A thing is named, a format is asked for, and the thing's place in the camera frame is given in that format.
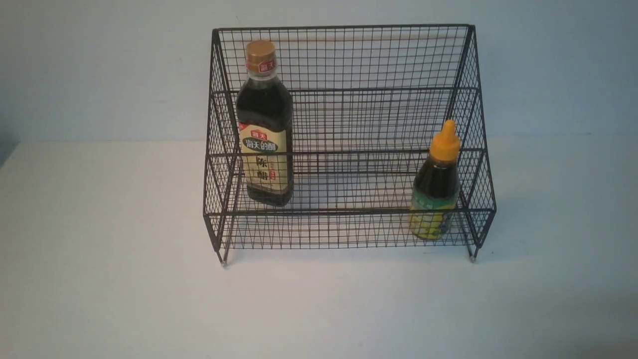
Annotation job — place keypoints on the dark vinegar bottle gold cap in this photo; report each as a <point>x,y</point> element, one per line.
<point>264,109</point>

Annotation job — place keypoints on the small sauce bottle orange cap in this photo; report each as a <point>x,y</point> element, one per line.
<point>436,186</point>

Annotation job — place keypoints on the black wire mesh shelf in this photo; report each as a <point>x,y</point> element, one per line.
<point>367,101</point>

